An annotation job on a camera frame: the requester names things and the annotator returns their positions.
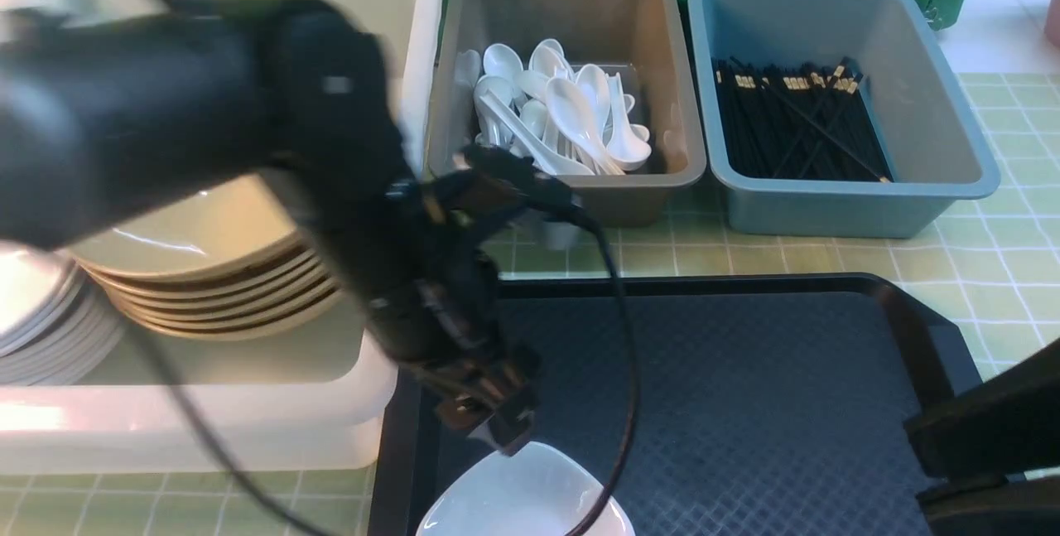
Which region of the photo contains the stack of tan bowls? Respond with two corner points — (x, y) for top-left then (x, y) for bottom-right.
(77, 242), (345, 342)

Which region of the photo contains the pile of white spoons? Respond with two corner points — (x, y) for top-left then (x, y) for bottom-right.
(454, 38), (653, 175)

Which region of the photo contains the black serving tray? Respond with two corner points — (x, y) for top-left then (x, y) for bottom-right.
(367, 274), (983, 535)

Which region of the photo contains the white square dish front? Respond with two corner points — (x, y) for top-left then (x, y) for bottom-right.
(416, 442), (602, 535)

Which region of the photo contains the blue plastic bin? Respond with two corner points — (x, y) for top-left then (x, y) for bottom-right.
(687, 0), (1000, 239)

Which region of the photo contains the tan noodle bowl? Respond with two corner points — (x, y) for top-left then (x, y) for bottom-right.
(68, 175), (299, 280)

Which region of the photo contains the stack of white plates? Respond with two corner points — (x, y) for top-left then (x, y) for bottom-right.
(1, 242), (129, 388)

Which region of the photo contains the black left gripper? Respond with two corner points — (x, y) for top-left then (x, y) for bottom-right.
(368, 146), (581, 455)

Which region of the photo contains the white soup spoon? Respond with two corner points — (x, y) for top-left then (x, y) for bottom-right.
(545, 78), (626, 175)

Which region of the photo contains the grey plastic bin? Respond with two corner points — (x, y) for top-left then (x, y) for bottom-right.
(424, 0), (708, 228)

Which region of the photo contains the large white plastic tub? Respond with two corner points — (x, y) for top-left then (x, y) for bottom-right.
(2, 0), (443, 475)

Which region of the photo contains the pile of black chopsticks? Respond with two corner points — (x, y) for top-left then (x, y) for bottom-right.
(711, 56), (894, 182)

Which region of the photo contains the green checkered tablecloth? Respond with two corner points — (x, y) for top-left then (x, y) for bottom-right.
(2, 73), (1059, 535)

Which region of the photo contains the black cable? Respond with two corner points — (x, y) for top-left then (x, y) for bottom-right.
(124, 147), (640, 536)

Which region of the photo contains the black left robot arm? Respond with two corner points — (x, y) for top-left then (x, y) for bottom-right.
(1, 0), (576, 455)

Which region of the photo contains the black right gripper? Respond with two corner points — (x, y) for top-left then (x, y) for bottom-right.
(903, 337), (1060, 536)

